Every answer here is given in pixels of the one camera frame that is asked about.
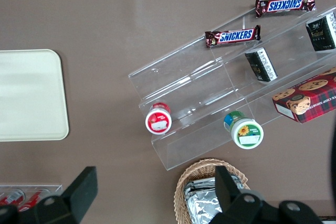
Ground green lid jar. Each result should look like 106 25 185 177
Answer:
223 110 264 150

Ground beige plastic tray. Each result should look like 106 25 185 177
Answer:
0 48 70 142

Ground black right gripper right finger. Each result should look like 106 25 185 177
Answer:
212 165 264 224

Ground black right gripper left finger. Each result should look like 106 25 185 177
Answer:
34 166 99 224

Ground small black box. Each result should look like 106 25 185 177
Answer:
304 11 336 52
244 47 279 84

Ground Snickers chocolate bar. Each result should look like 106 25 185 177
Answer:
204 24 262 49
255 0 317 19

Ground silver foil packets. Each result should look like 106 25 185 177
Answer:
183 176 248 224

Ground red lid jar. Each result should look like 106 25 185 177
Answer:
144 102 173 136

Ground red tartan cookie box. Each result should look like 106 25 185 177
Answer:
271 67 336 124

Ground clear acrylic stepped shelf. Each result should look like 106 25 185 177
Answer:
128 0 336 171

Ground light wicker basket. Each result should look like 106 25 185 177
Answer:
173 158 251 224

